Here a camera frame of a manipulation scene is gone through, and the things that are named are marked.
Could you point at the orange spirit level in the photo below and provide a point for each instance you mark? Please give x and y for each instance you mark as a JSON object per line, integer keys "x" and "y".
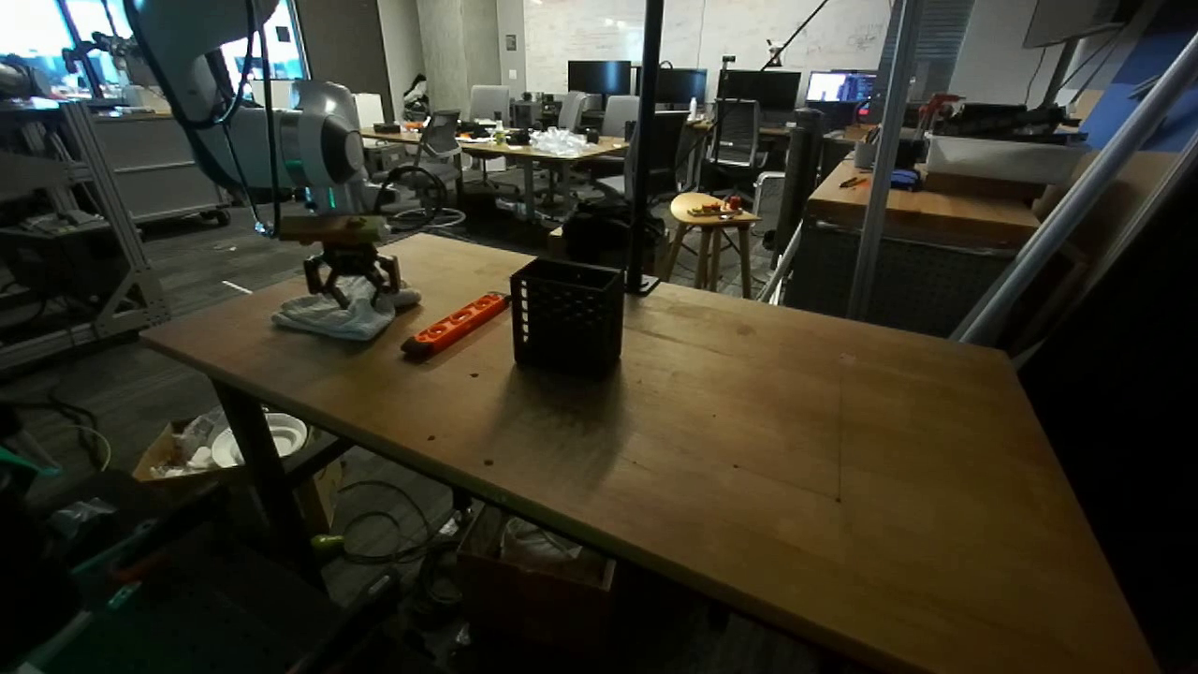
{"x": 449, "y": 329}

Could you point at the grey metal shelf rack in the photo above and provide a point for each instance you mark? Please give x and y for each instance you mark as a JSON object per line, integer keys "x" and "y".
{"x": 77, "y": 253}

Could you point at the wooden workbench with drawers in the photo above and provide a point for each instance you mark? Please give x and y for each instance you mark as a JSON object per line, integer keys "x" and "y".
{"x": 940, "y": 248}

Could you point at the round wooden stool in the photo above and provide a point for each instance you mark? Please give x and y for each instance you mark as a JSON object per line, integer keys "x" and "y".
{"x": 711, "y": 227}

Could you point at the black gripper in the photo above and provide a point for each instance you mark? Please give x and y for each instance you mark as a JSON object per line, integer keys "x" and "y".
{"x": 345, "y": 248}

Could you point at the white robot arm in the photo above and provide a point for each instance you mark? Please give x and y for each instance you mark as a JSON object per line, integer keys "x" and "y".
{"x": 202, "y": 52}

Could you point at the cardboard box on floor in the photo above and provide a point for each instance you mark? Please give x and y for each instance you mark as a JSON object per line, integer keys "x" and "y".
{"x": 205, "y": 445}

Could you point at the black vertical pole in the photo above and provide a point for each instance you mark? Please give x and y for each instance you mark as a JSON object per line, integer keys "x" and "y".
{"x": 645, "y": 115}

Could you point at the black office chair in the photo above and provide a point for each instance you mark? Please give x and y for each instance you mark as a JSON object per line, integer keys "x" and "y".
{"x": 737, "y": 133}

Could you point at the silver diagonal metal post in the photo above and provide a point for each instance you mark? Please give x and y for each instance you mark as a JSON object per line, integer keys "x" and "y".
{"x": 986, "y": 314}

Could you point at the white towel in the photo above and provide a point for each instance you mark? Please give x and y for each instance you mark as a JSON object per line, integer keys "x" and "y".
{"x": 361, "y": 319}

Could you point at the black plastic basket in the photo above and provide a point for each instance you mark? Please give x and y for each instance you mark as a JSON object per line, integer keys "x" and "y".
{"x": 566, "y": 314}

